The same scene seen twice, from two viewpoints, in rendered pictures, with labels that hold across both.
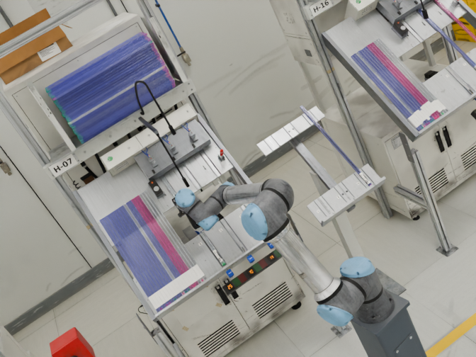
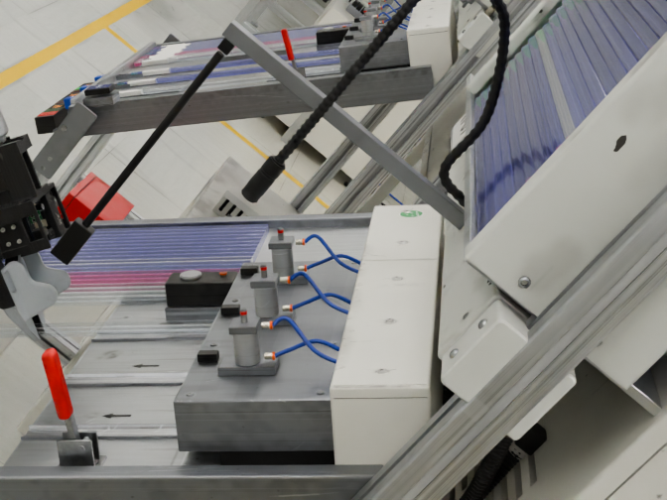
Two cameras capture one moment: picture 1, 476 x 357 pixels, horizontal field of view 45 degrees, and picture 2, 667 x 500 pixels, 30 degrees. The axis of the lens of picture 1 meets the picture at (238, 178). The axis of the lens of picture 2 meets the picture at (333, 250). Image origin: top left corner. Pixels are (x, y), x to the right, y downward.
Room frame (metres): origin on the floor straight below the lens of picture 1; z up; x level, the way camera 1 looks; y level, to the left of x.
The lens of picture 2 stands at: (2.55, -0.89, 1.62)
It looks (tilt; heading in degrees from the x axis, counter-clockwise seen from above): 19 degrees down; 94
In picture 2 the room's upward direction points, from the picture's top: 41 degrees clockwise
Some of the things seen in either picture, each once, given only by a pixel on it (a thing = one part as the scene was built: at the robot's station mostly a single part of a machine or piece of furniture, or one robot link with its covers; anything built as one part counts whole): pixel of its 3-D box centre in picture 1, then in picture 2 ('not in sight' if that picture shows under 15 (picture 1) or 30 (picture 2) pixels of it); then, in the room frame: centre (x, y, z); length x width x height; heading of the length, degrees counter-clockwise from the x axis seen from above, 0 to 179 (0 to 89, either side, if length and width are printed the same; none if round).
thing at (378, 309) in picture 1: (370, 298); not in sight; (1.62, -0.22, 0.60); 0.15 x 0.15 x 0.10
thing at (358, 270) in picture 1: (359, 278); not in sight; (1.62, -0.22, 0.72); 0.13 x 0.12 x 0.14; 123
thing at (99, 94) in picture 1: (112, 86); (621, 93); (2.58, 0.30, 1.52); 0.51 x 0.13 x 0.27; 102
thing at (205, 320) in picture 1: (211, 275); not in sight; (2.69, 0.39, 0.31); 0.70 x 0.65 x 0.62; 102
